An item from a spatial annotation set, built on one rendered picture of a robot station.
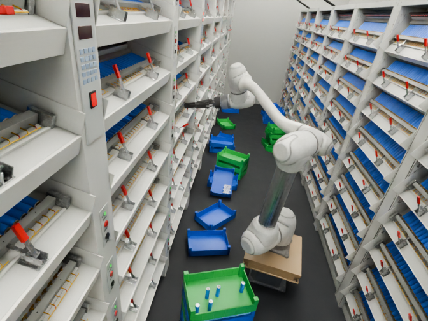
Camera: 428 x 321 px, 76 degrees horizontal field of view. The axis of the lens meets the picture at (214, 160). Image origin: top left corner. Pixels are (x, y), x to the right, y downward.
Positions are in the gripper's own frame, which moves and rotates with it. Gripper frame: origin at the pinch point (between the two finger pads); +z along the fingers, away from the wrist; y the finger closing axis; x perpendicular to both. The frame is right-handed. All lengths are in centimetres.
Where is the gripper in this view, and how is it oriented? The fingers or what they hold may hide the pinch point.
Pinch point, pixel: (190, 105)
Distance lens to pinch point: 180.3
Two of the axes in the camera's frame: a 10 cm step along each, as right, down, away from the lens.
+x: -1.3, -8.8, -4.5
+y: 1.2, -4.7, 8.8
